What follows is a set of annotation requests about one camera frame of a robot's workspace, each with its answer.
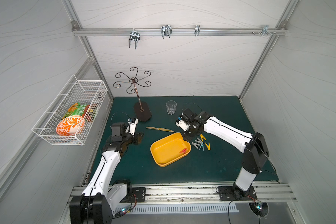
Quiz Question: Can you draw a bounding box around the yellow plastic storage box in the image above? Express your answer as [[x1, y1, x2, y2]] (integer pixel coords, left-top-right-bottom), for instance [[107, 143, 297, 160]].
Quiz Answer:
[[150, 133, 191, 167]]

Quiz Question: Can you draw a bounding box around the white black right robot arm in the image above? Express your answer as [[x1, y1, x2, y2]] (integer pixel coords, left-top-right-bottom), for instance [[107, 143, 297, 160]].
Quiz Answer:
[[175, 108, 269, 199]]

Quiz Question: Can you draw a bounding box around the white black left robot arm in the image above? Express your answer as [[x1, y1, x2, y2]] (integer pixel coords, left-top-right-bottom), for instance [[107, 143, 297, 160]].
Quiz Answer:
[[69, 119, 143, 224]]

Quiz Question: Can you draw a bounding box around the dark oval stand with copper rod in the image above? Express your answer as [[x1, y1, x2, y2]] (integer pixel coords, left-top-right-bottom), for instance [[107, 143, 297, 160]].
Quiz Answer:
[[113, 67, 152, 122]]

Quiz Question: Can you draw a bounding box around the clear drinking glass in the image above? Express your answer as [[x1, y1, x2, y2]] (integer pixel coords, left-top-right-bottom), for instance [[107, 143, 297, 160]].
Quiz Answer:
[[166, 100, 177, 115]]

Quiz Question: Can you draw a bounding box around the orange patterned bowl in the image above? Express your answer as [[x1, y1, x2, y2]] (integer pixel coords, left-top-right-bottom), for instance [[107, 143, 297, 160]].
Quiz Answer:
[[56, 115, 85, 136]]

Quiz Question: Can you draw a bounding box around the green snack packet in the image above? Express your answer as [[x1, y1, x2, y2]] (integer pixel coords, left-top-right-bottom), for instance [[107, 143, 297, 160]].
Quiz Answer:
[[62, 103, 98, 122]]

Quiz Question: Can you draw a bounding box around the small metal hook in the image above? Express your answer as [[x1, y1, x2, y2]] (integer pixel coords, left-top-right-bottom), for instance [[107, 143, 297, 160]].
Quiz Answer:
[[194, 25, 200, 36]]

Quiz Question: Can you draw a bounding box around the metal loop hook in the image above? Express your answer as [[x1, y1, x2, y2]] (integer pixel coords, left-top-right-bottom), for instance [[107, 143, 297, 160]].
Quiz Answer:
[[161, 25, 173, 39]]

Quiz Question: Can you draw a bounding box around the metal double hook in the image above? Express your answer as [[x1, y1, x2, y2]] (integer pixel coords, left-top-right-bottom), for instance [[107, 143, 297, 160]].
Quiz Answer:
[[128, 30, 141, 49]]

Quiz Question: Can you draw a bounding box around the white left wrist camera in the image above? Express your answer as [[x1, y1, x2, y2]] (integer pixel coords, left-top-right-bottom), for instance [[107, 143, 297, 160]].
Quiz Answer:
[[128, 118, 138, 135]]

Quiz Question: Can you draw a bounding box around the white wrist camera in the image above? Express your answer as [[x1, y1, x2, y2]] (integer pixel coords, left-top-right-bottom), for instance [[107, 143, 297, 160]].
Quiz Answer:
[[175, 117, 189, 132], [128, 118, 138, 135]]

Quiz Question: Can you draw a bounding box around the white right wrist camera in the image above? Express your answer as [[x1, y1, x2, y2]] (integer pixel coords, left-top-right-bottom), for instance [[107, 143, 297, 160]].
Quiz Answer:
[[175, 117, 189, 132]]

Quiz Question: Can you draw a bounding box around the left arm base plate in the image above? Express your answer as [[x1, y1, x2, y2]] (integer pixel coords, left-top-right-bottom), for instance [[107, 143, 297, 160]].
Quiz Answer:
[[121, 187, 146, 203]]

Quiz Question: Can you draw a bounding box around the white wire wall basket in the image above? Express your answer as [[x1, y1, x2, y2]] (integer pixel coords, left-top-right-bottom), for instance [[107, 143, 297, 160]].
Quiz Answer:
[[32, 75, 107, 146]]

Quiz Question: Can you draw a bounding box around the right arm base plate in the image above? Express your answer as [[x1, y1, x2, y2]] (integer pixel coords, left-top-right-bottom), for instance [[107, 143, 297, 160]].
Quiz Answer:
[[216, 185, 258, 201]]

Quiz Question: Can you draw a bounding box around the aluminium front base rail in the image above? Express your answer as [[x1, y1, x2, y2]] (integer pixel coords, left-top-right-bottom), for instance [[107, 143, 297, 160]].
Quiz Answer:
[[68, 181, 297, 206]]

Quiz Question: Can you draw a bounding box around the metal bracket hook right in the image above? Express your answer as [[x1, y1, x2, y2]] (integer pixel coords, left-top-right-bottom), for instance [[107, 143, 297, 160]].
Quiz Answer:
[[252, 25, 277, 36]]

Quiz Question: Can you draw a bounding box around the aluminium top rail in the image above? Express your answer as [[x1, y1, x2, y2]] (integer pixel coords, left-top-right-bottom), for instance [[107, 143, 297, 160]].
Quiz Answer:
[[72, 26, 288, 37]]

